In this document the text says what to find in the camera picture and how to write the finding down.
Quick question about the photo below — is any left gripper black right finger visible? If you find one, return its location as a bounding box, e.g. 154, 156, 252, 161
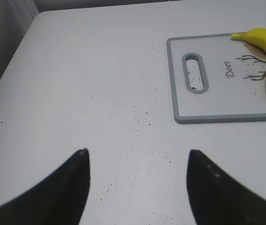
186, 150, 266, 225

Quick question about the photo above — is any white grey-rimmed cutting board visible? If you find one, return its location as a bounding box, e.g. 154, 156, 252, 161
167, 33, 266, 124

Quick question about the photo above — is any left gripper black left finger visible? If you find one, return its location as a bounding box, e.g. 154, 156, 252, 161
0, 149, 91, 225

